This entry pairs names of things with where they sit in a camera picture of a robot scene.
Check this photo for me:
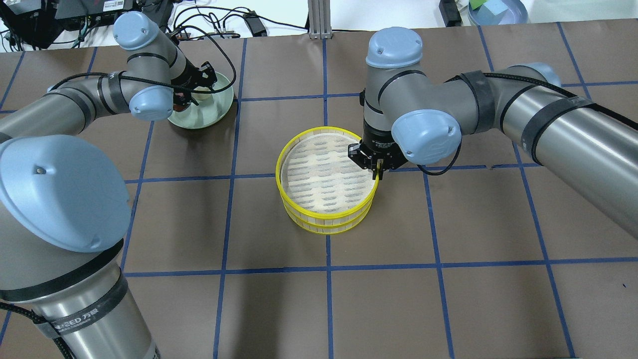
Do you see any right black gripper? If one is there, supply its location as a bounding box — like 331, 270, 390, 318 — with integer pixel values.
348, 121, 408, 181

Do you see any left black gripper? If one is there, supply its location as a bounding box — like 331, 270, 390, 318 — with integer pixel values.
172, 60, 217, 103

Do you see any white steamed bun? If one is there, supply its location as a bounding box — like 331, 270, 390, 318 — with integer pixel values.
191, 86, 212, 102

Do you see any brown steamed bun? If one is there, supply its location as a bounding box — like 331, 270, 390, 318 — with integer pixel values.
173, 101, 191, 112

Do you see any yellow steamer layer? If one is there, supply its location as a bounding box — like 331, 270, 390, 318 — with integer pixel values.
275, 126, 379, 219
284, 200, 372, 235

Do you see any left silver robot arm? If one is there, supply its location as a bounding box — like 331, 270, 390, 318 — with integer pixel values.
0, 11, 216, 359

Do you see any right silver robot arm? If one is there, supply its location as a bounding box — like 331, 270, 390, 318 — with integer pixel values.
348, 27, 638, 236

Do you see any pale green plate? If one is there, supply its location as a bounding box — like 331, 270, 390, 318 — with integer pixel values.
168, 87, 233, 129

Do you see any black power adapter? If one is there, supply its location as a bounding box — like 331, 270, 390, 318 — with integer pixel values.
242, 12, 268, 38

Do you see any small black power brick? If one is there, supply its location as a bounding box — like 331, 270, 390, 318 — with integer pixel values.
438, 0, 463, 27

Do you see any green foam block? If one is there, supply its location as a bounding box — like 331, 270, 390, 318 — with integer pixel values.
469, 0, 488, 10

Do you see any blue foam block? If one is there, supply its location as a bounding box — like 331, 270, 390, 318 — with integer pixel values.
479, 0, 508, 16

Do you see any blue bowl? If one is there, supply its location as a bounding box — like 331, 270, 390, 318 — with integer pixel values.
469, 0, 529, 26

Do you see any aluminium frame post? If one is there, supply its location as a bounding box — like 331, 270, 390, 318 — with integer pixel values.
308, 0, 333, 39

